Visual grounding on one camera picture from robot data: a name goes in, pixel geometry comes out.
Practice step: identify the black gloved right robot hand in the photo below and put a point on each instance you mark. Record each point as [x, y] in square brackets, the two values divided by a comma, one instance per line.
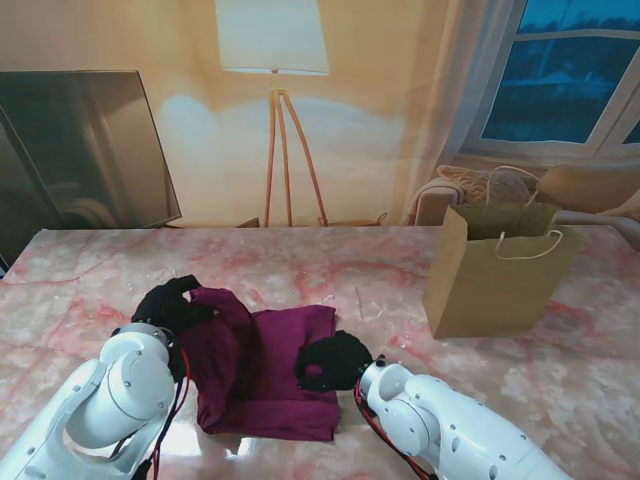
[332, 365]

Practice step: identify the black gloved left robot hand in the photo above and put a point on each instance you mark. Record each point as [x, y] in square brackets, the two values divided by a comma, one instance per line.
[170, 305]

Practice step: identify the magenta purple shorts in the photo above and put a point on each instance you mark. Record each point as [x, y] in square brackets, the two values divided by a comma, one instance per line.
[270, 365]

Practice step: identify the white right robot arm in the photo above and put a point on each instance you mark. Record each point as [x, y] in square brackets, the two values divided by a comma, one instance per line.
[450, 425]

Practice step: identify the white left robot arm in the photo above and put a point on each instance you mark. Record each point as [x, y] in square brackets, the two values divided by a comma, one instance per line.
[90, 405]

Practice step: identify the kraft paper bag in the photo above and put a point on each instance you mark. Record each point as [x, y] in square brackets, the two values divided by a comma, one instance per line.
[500, 295]

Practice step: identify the dark flat screen television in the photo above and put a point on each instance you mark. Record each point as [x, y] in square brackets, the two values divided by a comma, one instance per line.
[75, 150]

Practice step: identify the beige knitted cushion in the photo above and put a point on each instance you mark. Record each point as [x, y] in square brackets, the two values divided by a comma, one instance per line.
[475, 185]

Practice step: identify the white shade tripod floor lamp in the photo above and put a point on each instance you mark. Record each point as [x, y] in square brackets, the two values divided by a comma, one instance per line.
[272, 35]

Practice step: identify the sheer cream curtain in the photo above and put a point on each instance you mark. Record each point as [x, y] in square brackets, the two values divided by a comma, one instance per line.
[450, 100]

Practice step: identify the beige armchair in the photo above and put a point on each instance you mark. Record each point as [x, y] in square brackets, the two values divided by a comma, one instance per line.
[590, 185]

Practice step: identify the white framed window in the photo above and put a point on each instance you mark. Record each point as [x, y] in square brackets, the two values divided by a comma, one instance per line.
[550, 90]

